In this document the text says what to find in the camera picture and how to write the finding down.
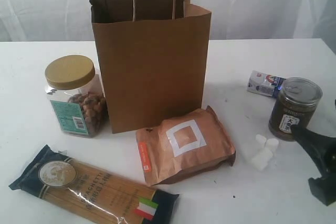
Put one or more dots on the clear jar gold lid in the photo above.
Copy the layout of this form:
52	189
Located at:
76	95

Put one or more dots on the copper stand-up pouch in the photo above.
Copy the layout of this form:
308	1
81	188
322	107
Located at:
183	147

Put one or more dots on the brown paper bag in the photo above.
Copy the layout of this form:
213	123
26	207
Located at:
152	56

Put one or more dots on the white backdrop curtain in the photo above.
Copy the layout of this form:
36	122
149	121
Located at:
59	20

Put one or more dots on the white blue milk carton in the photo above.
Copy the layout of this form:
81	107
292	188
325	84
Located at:
264	84

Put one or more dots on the spaghetti packet dark blue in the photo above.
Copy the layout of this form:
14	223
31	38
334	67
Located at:
91	192

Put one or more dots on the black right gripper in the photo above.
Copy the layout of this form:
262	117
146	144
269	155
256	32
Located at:
321	149

